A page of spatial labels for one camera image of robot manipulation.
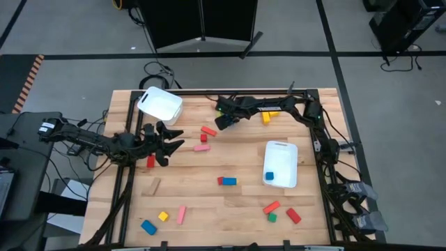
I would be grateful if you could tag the red long wooden block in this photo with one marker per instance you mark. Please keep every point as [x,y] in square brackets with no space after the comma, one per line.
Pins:
[293,215]
[150,161]
[209,131]

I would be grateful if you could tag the red wooden cube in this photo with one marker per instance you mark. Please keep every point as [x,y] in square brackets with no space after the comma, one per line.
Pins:
[220,180]
[203,138]

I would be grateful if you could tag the grey table clamp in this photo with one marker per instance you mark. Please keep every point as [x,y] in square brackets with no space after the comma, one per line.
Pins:
[362,190]
[371,221]

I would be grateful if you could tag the natural wood long block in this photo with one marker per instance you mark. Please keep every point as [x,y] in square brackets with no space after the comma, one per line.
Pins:
[151,187]

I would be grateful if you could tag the lime green wooden block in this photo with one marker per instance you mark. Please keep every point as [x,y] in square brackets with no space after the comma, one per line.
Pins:
[219,114]

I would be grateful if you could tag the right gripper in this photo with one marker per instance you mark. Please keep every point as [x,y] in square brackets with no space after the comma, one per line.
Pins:
[230,104]

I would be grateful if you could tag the black partition panel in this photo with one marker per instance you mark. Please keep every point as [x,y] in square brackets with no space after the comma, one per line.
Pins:
[195,21]

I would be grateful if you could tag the black equipment cart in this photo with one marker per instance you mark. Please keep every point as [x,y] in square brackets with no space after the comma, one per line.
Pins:
[24,157]

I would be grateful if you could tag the black partition foot bar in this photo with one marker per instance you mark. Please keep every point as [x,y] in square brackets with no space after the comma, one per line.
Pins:
[251,44]

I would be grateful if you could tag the white plastic bin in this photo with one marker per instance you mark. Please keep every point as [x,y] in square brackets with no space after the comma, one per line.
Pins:
[160,104]
[282,160]

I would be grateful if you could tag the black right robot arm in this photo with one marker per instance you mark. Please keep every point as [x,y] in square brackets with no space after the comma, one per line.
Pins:
[275,104]

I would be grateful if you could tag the orange long wooden block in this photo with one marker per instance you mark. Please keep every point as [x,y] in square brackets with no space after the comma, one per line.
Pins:
[271,207]

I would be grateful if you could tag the white flat board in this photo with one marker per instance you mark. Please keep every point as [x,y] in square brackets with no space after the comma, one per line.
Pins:
[69,223]

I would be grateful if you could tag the black computer tower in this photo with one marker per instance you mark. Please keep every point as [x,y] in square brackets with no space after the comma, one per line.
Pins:
[400,21]

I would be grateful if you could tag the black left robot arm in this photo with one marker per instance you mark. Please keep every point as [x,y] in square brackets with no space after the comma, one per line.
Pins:
[87,139]

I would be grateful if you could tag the blue wooden cube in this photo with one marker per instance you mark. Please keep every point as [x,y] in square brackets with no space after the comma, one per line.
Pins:
[269,176]

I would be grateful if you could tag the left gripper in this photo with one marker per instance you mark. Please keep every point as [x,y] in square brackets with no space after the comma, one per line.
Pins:
[153,139]

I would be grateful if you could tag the yellow long wooden block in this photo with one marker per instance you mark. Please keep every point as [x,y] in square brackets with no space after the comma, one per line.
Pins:
[274,113]
[266,119]

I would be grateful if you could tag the pink long wooden block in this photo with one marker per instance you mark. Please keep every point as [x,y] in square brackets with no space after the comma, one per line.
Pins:
[181,214]
[202,148]

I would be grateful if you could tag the blue long wooden block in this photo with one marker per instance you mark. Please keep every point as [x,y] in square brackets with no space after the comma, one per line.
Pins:
[229,181]
[149,227]

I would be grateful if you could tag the green wooden cube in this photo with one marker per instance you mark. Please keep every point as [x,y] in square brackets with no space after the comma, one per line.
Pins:
[272,217]

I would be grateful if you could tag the yellow wooden cube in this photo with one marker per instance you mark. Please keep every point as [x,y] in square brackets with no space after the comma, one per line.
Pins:
[163,216]

